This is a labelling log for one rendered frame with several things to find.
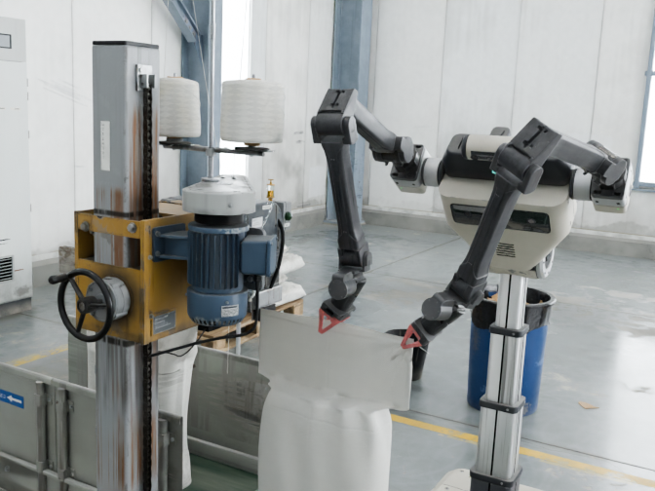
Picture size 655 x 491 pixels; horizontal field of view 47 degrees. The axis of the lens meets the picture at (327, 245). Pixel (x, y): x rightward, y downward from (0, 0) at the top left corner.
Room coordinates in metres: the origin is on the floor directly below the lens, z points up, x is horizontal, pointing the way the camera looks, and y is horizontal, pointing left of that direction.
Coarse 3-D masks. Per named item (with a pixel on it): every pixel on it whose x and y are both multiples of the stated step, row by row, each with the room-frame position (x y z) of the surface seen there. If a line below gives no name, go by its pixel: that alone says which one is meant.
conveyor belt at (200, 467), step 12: (192, 456) 2.52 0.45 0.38; (192, 468) 2.43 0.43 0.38; (204, 468) 2.43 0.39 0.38; (216, 468) 2.44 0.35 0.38; (228, 468) 2.44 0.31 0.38; (192, 480) 2.34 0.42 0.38; (204, 480) 2.34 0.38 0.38; (216, 480) 2.35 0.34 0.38; (228, 480) 2.35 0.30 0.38; (240, 480) 2.35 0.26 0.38; (252, 480) 2.36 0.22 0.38
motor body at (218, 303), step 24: (192, 240) 1.79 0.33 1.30; (216, 240) 1.78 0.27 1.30; (240, 240) 1.82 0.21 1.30; (192, 264) 1.79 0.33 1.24; (216, 264) 1.78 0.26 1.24; (192, 288) 1.83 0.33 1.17; (216, 288) 1.78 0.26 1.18; (240, 288) 1.82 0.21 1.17; (192, 312) 1.79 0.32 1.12; (216, 312) 1.77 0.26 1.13; (240, 312) 1.80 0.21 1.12
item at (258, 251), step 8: (248, 240) 1.80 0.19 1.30; (256, 240) 1.80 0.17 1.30; (264, 240) 1.80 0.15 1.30; (272, 240) 1.81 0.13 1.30; (240, 248) 1.80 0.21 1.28; (248, 248) 1.79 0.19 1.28; (256, 248) 1.79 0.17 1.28; (264, 248) 1.79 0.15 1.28; (272, 248) 1.81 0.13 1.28; (240, 256) 1.80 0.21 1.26; (248, 256) 1.79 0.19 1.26; (256, 256) 1.79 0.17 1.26; (264, 256) 1.79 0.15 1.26; (272, 256) 1.82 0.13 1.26; (240, 264) 1.80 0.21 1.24; (248, 264) 1.79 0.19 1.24; (256, 264) 1.79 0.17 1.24; (264, 264) 1.79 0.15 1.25; (272, 264) 1.82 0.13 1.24; (248, 272) 1.79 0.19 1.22; (256, 272) 1.79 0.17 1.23; (264, 272) 1.79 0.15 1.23; (272, 272) 1.83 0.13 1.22; (256, 280) 1.82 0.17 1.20
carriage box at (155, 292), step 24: (96, 216) 1.87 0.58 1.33; (168, 216) 1.88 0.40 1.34; (192, 216) 1.96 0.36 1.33; (144, 240) 1.79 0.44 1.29; (96, 264) 1.87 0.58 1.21; (144, 264) 1.79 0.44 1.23; (168, 264) 1.88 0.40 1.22; (144, 288) 1.79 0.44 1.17; (168, 288) 1.88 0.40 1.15; (144, 312) 1.79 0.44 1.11; (168, 312) 1.87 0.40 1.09; (120, 336) 1.83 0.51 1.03; (144, 336) 1.79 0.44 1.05
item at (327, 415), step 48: (288, 336) 2.13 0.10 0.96; (336, 336) 2.03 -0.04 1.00; (384, 336) 1.97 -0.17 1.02; (288, 384) 2.11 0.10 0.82; (336, 384) 2.03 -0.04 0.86; (384, 384) 1.97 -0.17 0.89; (288, 432) 2.04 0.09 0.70; (336, 432) 1.95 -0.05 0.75; (384, 432) 1.97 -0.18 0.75; (288, 480) 2.02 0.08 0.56; (336, 480) 1.95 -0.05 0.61; (384, 480) 1.96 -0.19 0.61
